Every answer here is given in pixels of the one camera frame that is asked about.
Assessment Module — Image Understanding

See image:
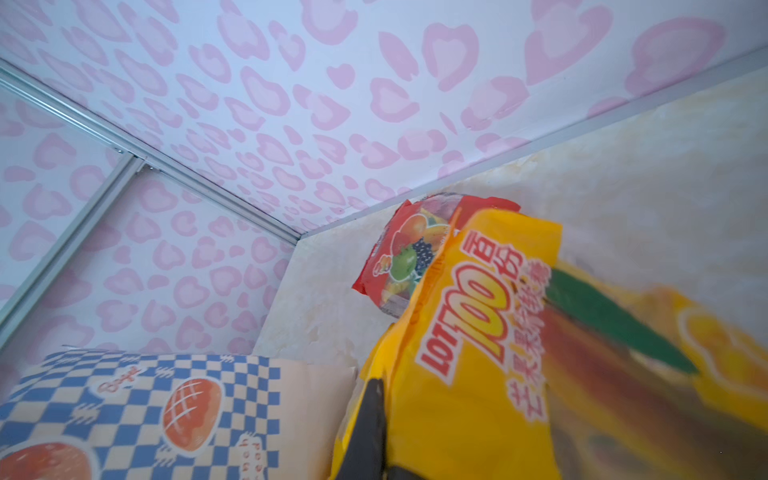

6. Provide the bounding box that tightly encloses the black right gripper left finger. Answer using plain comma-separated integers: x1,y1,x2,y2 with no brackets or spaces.
335,379,386,480

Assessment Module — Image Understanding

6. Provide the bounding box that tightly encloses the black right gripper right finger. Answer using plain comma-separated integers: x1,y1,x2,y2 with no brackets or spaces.
386,466,424,480

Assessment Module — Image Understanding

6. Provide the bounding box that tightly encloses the yellow candy snack bag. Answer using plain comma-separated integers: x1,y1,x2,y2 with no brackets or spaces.
330,208,767,479

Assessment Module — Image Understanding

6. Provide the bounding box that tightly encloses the red gummy snack bag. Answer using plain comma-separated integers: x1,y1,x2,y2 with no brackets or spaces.
352,193,521,318

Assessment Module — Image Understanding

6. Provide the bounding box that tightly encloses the blue checkered paper bag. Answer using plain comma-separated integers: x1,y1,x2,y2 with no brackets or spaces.
1,349,356,479

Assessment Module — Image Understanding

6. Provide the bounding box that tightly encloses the diagonal aluminium frame bar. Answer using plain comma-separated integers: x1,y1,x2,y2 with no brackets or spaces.
1,153,145,351

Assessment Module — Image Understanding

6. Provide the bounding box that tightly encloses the left aluminium frame post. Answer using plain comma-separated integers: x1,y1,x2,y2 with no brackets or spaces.
1,60,301,245

